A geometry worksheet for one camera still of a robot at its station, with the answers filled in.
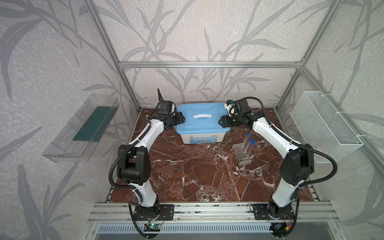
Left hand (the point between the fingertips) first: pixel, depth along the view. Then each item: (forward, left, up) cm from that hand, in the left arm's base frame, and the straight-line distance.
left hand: (183, 114), depth 91 cm
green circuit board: (-56, +12, -19) cm, 61 cm away
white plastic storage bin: (-10, -12, -11) cm, 19 cm away
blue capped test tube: (-12, -39, -5) cm, 41 cm away
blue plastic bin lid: (-2, -11, -1) cm, 12 cm away
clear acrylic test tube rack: (-19, -38, -17) cm, 45 cm away
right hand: (-3, -24, +2) cm, 25 cm away
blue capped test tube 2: (-16, -40, -4) cm, 43 cm away
